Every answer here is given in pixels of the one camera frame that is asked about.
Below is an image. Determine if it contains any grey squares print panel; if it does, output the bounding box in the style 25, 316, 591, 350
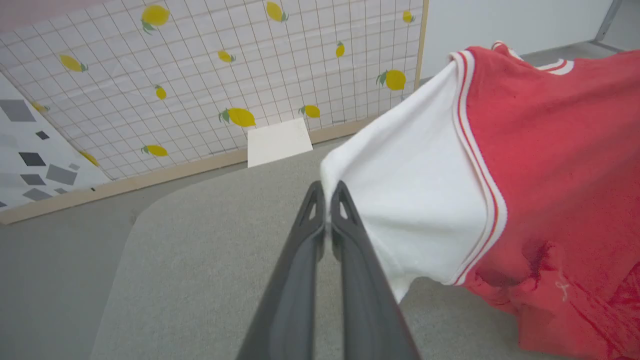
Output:
0, 74, 112, 212

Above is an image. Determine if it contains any red and white jersey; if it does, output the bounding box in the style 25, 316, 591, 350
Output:
320, 40, 640, 360

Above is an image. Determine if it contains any white paper sheet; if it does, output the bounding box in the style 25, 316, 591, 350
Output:
246, 117, 314, 169

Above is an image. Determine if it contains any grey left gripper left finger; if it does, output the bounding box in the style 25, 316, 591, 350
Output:
235, 180, 326, 360

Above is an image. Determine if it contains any lemon print partition panel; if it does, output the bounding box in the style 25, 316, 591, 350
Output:
0, 0, 430, 225

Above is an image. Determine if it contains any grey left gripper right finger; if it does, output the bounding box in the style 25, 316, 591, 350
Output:
330, 180, 422, 360

